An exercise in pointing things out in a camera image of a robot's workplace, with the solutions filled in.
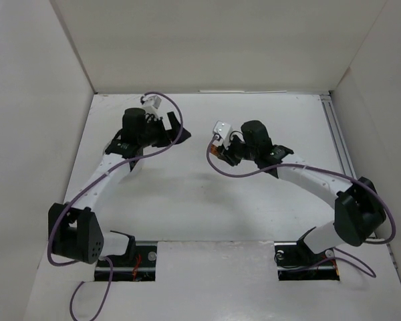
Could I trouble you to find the white round divided container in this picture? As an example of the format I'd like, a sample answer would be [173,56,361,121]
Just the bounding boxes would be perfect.
[129,159,144,175]

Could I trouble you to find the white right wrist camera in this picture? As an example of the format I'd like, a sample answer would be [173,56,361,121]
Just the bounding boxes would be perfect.
[213,121,233,148]

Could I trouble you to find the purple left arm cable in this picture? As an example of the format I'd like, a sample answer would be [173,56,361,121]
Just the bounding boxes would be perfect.
[46,91,184,321]

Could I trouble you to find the aluminium rail right side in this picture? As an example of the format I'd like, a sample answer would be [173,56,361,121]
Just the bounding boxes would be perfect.
[319,94,356,178]

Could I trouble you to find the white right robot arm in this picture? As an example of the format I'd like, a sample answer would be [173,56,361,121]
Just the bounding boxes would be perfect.
[207,120,386,269]

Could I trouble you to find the brown curved lego piece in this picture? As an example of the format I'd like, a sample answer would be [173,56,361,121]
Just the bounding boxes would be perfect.
[211,145,219,156]

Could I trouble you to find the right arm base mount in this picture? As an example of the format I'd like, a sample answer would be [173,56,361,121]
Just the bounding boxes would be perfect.
[273,228,340,282]

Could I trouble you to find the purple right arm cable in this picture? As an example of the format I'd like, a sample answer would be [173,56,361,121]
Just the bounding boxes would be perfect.
[205,133,398,278]

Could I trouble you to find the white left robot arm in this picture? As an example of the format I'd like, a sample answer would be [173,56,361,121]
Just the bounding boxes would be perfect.
[47,106,191,266]

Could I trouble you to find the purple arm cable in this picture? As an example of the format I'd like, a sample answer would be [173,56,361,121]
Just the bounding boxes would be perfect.
[46,91,184,321]
[205,133,398,278]

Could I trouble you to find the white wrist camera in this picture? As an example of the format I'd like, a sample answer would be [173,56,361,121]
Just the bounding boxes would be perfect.
[140,95,162,117]
[213,121,233,148]

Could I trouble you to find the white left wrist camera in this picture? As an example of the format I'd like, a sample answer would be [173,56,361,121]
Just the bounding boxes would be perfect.
[140,95,162,117]

